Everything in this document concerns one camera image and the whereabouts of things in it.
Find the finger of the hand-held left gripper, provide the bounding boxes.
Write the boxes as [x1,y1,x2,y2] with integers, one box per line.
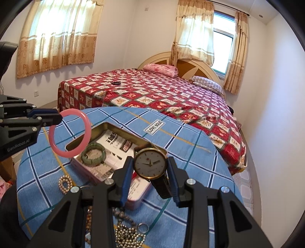
[0,112,64,145]
[0,95,49,120]

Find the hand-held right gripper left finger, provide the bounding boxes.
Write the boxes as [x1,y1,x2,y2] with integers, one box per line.
[27,156,134,248]

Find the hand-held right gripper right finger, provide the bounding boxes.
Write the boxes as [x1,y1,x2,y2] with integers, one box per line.
[167,156,275,248]

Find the pink tin box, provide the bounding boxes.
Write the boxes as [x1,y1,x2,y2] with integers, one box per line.
[65,122,167,211]

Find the gold wristwatch with brown strap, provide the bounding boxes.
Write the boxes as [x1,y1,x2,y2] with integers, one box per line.
[133,141,173,199]

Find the grey stone bead bracelet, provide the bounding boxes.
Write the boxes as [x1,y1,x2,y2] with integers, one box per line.
[112,207,136,223]

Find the pink bangle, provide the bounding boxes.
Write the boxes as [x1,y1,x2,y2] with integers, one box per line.
[49,109,92,158]

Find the brown wooden bead necklace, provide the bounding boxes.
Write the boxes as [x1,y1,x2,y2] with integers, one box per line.
[84,206,94,241]

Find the metal ball chain necklace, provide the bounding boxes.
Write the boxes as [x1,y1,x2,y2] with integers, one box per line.
[114,221,147,248]

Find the pearl bracelet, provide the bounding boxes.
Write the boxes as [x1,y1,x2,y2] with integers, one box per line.
[58,175,73,195]

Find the brown wooden furniture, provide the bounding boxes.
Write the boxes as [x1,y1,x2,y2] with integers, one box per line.
[0,155,17,184]

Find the printed paper sheet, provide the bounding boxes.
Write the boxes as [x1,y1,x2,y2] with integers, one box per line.
[96,130,148,182]

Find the blue plaid table cloth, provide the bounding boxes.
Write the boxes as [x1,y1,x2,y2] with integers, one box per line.
[16,106,245,241]

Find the wide beige floral curtain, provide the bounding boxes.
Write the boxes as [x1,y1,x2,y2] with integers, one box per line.
[16,0,105,80]

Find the red patterned bedspread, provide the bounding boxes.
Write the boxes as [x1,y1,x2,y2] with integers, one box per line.
[58,69,247,176]

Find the striped pillow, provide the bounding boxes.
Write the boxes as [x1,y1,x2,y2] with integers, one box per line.
[189,76,225,96]

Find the pink floral pillow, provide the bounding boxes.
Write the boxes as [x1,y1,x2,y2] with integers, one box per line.
[143,63,179,77]

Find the cream wooden headboard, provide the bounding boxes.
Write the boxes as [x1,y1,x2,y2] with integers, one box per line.
[138,52,223,86]

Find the narrow beige floral curtain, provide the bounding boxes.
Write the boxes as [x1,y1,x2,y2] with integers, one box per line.
[223,11,249,94]

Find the window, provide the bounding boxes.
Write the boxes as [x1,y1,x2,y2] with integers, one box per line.
[211,11,235,78]

